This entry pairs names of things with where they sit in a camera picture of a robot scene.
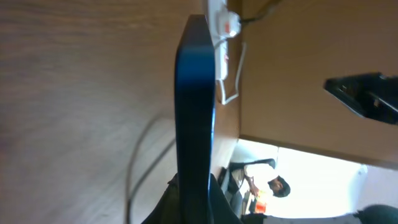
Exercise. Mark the white power strip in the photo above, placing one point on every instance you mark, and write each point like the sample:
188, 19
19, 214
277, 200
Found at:
213, 14

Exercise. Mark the white USB charger adapter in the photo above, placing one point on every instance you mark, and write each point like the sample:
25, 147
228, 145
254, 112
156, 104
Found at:
229, 24

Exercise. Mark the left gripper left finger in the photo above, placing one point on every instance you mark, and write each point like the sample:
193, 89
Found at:
167, 210

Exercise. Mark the seated person white shirt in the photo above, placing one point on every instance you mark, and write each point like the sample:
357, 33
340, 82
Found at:
254, 177

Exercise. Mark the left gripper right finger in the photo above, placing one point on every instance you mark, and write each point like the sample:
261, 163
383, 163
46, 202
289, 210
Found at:
221, 210

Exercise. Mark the brown wooden side partition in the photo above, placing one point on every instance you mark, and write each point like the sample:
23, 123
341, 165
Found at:
291, 53

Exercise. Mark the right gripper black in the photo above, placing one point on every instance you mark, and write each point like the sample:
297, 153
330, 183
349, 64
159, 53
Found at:
369, 95

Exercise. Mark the blue Samsung Galaxy smartphone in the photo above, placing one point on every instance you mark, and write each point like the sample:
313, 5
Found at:
194, 100

